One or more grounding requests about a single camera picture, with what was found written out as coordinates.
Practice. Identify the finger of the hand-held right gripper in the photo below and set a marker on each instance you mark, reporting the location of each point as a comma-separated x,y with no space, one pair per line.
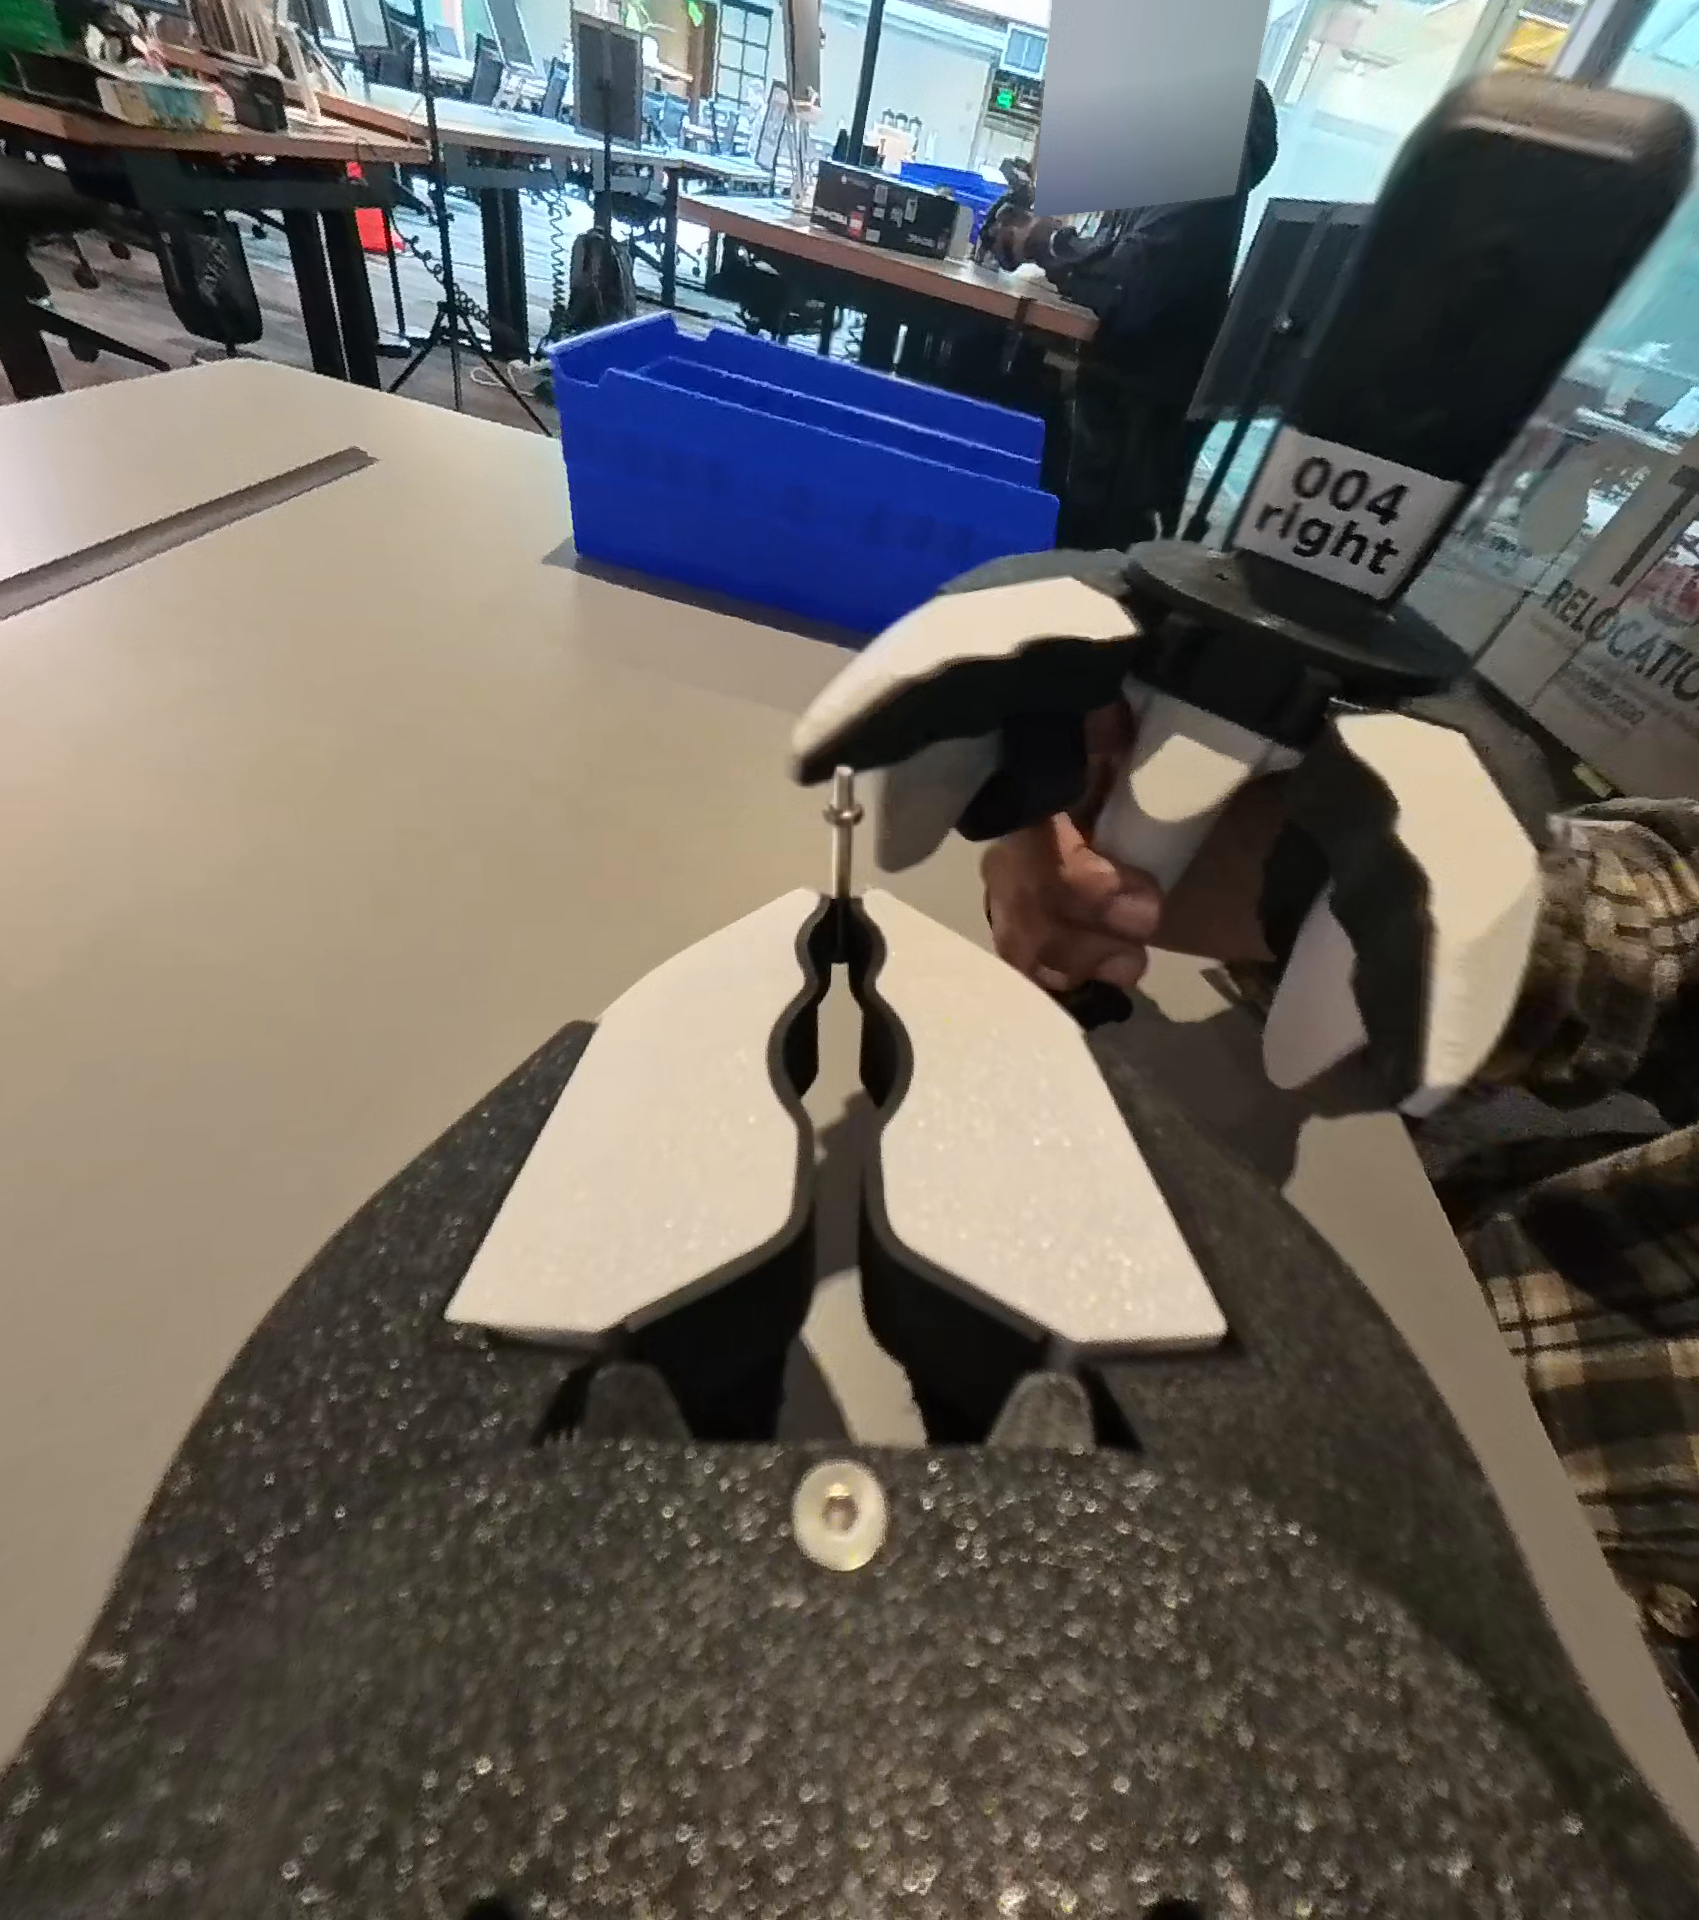
1477,901
968,645

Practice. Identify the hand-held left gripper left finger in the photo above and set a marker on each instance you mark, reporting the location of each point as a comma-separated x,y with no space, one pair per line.
640,1173

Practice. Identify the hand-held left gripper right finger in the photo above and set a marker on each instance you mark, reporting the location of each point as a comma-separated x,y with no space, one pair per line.
1043,1187

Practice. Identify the blue plastic bin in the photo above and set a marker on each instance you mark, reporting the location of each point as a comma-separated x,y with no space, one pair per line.
791,513

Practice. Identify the silver bolt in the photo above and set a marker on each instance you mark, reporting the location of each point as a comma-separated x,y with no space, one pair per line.
841,863

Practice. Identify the person's right hand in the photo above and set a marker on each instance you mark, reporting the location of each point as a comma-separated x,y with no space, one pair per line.
1076,914

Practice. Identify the black panel on tripod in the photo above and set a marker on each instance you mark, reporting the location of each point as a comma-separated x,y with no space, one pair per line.
1276,301

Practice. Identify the printed cardboard box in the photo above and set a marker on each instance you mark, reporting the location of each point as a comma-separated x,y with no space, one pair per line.
1657,660

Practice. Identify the wooden office desk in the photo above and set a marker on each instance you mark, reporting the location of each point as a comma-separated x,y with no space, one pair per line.
850,256
114,126

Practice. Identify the black cardboard box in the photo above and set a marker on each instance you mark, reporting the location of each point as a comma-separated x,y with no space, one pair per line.
885,212

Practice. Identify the small blue bin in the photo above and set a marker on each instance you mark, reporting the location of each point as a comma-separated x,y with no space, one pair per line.
961,179

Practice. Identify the black backpack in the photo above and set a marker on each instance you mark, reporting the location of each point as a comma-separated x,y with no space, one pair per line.
602,287

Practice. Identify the black tripod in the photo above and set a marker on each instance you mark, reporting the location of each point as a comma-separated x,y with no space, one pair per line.
455,310

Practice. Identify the black monitor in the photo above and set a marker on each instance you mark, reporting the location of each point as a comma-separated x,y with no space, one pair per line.
604,82

